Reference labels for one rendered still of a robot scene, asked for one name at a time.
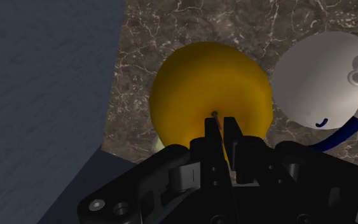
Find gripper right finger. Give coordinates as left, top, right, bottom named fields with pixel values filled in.
left=223, top=116, right=358, bottom=224

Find white figure with blue band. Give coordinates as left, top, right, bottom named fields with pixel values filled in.
left=271, top=31, right=358, bottom=170

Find yellow apple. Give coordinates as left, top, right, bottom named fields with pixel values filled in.
left=149, top=41, right=274, bottom=165

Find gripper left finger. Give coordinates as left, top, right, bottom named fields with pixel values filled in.
left=76, top=117, right=231, bottom=224

